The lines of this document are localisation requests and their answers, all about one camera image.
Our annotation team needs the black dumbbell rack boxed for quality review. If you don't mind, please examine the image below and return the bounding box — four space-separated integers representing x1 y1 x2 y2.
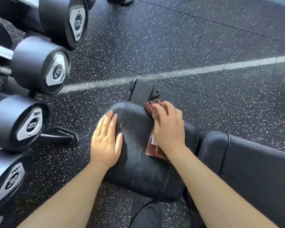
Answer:
0 0 134 148

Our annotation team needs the person's left leg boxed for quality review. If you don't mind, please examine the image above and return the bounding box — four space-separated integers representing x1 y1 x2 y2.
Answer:
129 193 166 228

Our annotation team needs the person's leg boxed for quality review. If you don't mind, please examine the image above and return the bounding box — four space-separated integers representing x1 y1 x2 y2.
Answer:
183 187 207 228
129 193 166 228

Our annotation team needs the person's right hand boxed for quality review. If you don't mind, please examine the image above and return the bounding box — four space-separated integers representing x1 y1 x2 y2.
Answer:
152 101 187 156

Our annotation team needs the row of black dumbbells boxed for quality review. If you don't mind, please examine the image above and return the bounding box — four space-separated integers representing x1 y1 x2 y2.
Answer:
0 0 98 228

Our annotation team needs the brown cleaning cloth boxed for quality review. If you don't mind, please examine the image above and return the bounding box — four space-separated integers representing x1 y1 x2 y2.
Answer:
144 99 171 163

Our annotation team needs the person's right leg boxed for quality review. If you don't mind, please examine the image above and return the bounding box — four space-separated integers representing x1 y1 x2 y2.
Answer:
183 187 207 228

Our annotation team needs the person's left hand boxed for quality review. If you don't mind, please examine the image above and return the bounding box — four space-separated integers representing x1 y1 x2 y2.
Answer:
90 110 123 169

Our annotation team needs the person's right forearm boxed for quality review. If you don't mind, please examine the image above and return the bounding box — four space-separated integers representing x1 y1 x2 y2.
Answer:
167 146 278 228

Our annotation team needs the person's left forearm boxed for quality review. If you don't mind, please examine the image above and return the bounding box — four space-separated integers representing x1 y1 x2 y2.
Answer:
18 160 110 228

